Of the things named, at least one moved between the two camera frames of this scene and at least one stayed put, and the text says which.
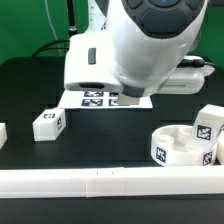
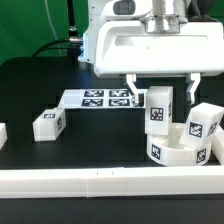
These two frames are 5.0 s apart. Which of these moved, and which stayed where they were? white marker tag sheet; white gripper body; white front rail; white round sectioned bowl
Moved: white gripper body; white round sectioned bowl
Stayed: white marker tag sheet; white front rail
